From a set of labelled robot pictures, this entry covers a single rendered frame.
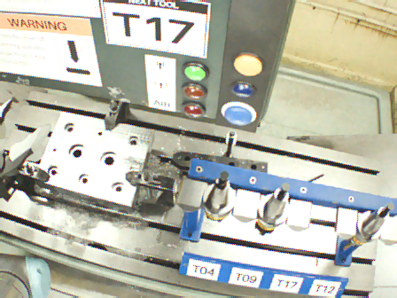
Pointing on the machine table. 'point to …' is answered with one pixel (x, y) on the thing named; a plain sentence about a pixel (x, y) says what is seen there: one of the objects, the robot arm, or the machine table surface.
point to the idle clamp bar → (215, 161)
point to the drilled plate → (140, 155)
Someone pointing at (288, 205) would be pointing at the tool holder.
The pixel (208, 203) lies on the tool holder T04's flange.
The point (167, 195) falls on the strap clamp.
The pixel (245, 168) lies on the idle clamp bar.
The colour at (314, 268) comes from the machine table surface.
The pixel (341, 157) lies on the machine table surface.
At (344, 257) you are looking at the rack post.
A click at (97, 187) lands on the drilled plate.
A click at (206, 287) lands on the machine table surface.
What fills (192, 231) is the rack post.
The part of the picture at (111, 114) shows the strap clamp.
